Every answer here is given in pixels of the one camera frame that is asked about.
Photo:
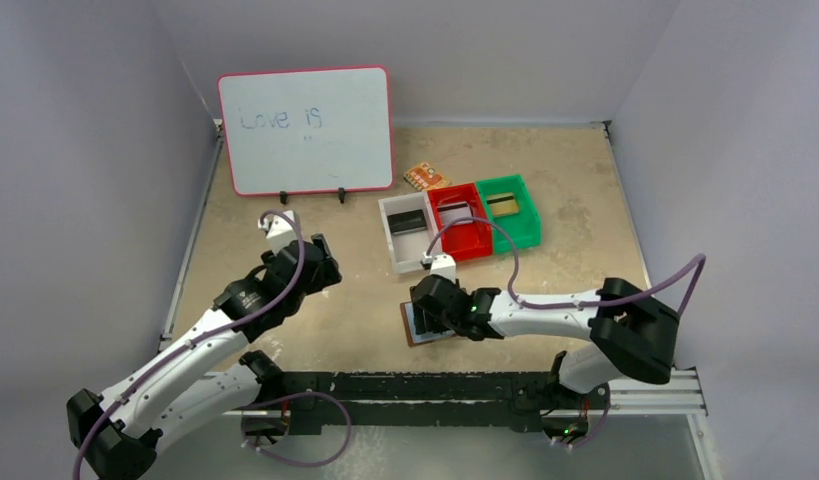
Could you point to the green plastic bin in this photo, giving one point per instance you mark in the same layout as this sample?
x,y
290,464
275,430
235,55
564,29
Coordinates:
x,y
525,228

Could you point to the orange spiral notebook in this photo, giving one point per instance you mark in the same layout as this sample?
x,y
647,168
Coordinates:
x,y
425,177

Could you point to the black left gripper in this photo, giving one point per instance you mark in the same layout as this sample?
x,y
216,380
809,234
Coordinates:
x,y
322,263

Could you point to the white plastic bin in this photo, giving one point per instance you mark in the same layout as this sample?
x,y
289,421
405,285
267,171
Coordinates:
x,y
407,251

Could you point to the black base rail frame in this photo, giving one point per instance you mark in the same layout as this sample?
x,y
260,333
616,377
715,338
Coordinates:
x,y
524,402

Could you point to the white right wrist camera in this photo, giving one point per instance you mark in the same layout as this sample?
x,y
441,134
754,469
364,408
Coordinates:
x,y
442,265

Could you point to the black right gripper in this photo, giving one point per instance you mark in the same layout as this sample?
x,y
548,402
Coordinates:
x,y
429,307

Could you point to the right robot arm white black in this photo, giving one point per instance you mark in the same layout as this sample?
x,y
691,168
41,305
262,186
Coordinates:
x,y
628,333

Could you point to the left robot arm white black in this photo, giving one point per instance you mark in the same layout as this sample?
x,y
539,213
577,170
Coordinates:
x,y
120,432

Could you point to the brown leather card holder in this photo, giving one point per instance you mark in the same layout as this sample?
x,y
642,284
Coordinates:
x,y
419,328

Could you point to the silver card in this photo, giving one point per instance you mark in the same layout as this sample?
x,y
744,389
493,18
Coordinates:
x,y
458,213

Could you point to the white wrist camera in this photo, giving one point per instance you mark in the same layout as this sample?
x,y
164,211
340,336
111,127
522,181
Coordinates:
x,y
442,265
280,231

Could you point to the gold card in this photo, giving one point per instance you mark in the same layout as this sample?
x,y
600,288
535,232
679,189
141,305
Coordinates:
x,y
502,205

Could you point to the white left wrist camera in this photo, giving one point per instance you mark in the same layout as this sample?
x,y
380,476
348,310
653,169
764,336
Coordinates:
x,y
280,231

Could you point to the white board pink frame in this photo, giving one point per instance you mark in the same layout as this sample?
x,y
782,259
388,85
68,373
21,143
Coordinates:
x,y
308,131

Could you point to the black card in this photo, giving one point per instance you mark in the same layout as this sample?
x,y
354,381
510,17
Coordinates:
x,y
406,222

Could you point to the red plastic bin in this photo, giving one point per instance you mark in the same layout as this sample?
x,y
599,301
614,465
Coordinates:
x,y
469,241

